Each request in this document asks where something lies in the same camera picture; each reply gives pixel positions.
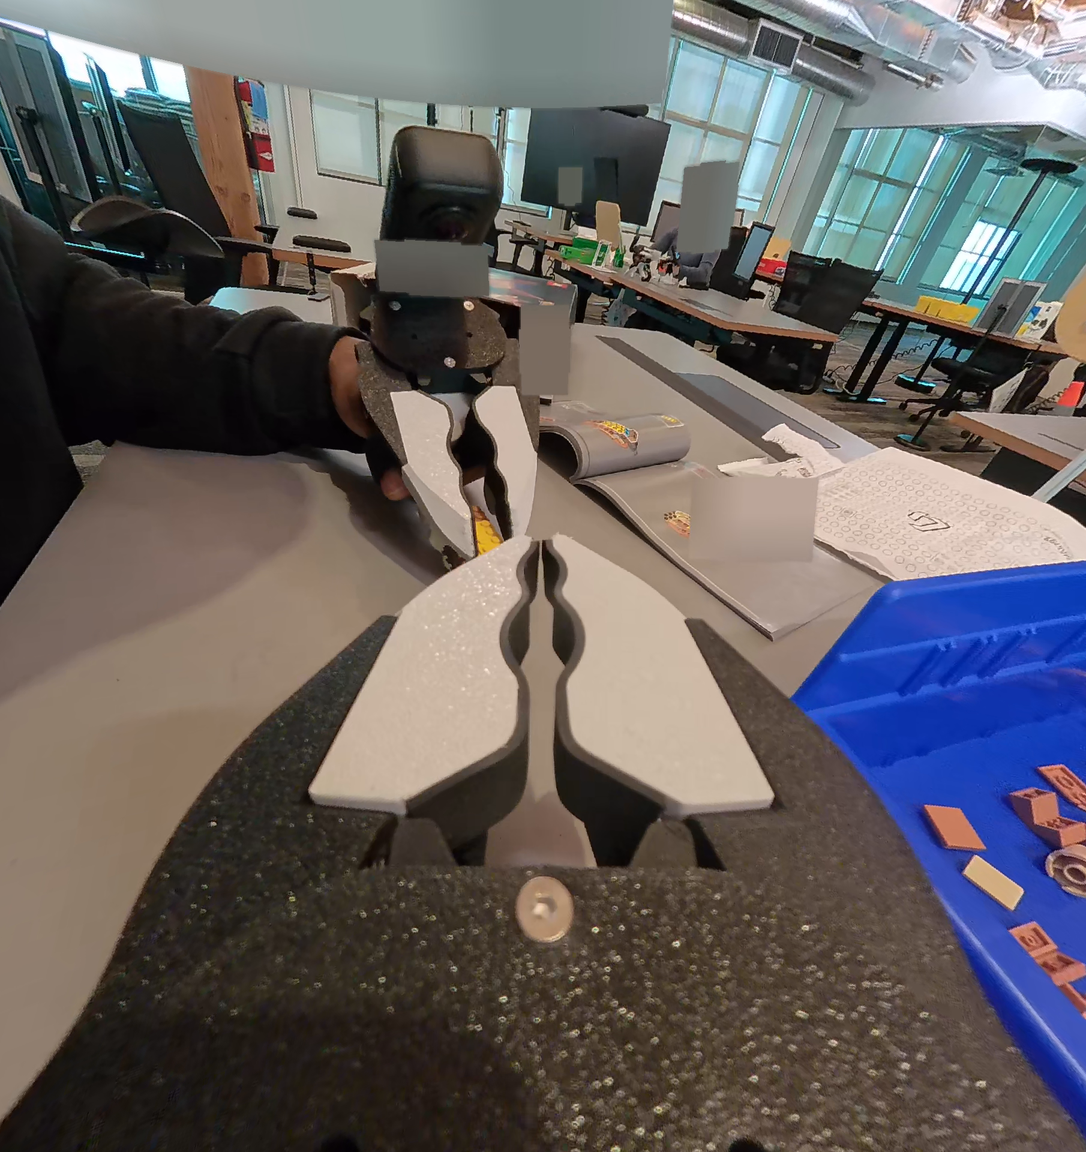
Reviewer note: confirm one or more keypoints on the wooden office desk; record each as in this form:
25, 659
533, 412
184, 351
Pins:
731, 315

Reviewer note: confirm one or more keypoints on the tan flat lego tile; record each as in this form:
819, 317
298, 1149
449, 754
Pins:
992, 882

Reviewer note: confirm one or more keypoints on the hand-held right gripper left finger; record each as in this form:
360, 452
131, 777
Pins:
435, 684

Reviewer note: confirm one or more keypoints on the wooden pillar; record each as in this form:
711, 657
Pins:
223, 179

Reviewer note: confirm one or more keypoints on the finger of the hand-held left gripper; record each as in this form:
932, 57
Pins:
426, 459
513, 459

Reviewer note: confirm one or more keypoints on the red fire extinguisher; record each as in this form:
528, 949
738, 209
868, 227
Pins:
256, 121

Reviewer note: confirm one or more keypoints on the black floor lamp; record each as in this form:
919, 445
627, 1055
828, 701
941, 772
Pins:
1042, 207

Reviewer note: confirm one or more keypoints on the green box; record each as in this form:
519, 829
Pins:
592, 249

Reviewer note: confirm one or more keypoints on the black computer monitor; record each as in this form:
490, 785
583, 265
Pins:
592, 158

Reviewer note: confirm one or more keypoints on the person's left forearm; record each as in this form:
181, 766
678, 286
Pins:
192, 370

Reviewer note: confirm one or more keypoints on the small yellow brick piece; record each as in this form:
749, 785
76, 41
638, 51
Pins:
486, 532

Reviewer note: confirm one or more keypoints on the grey instruction booklet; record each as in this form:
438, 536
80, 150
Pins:
685, 558

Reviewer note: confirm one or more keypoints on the orange cone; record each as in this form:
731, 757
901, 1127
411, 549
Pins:
1073, 395

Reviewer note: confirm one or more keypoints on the pile of brown lego pieces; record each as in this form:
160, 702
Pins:
1060, 810

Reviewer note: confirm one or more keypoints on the crumpled white paper bag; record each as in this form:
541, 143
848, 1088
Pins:
780, 454

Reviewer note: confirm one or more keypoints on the person's black jacket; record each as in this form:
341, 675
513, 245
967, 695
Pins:
11, 540

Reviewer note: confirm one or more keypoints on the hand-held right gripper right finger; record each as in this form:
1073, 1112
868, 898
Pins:
641, 702

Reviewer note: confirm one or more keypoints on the blue plastic bin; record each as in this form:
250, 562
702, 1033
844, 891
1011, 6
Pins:
938, 684

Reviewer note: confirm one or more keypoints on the person's left hand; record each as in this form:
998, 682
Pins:
345, 386

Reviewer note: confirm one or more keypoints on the black mesh office chair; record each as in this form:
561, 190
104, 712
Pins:
956, 382

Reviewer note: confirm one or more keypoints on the small black monitor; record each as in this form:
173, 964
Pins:
751, 253

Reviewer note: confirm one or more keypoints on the yellow storage bins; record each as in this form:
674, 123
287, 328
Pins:
947, 307

